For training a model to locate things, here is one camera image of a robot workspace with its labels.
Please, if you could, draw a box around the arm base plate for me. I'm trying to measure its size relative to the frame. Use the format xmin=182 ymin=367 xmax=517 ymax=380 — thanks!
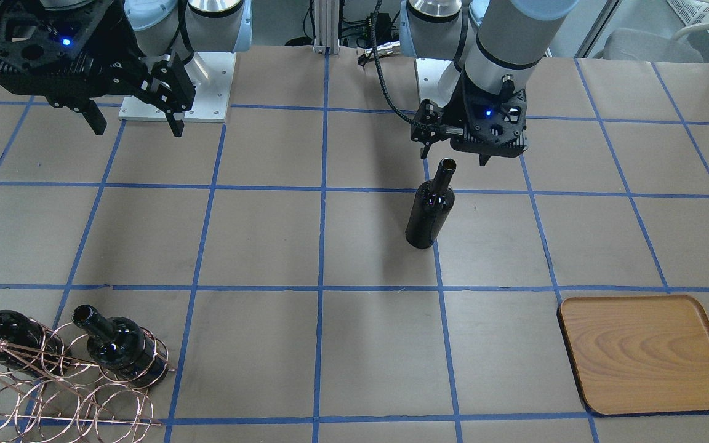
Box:
xmin=161 ymin=52 xmax=238 ymax=124
xmin=415 ymin=58 xmax=464 ymax=113

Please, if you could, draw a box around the aluminium frame post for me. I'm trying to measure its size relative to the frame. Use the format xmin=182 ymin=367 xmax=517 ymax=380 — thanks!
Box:
xmin=310 ymin=0 xmax=343 ymax=58

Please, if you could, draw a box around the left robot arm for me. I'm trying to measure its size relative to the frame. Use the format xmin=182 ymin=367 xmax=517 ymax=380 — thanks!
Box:
xmin=400 ymin=1 xmax=577 ymax=166

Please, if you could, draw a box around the dark wine bottle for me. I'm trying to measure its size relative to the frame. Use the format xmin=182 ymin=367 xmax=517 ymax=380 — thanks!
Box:
xmin=71 ymin=305 xmax=168 ymax=389
xmin=405 ymin=158 xmax=457 ymax=249
xmin=0 ymin=309 xmax=43 ymax=377

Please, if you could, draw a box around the wooden tray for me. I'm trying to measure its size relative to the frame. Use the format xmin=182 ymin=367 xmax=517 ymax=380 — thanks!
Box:
xmin=558 ymin=295 xmax=709 ymax=416

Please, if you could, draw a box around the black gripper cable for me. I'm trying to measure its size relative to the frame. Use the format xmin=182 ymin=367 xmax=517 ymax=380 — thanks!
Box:
xmin=358 ymin=0 xmax=420 ymax=121

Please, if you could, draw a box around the copper wire bottle basket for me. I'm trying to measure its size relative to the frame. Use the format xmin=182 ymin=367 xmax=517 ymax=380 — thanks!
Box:
xmin=0 ymin=324 xmax=164 ymax=442

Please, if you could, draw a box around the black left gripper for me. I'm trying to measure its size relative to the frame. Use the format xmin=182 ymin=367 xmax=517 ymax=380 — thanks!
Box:
xmin=411 ymin=86 xmax=528 ymax=166

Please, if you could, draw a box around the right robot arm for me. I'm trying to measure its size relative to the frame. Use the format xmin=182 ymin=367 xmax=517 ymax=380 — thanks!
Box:
xmin=0 ymin=1 xmax=252 ymax=137

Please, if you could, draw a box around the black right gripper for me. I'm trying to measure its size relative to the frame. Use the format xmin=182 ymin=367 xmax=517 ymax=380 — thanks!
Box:
xmin=0 ymin=1 xmax=185 ymax=137

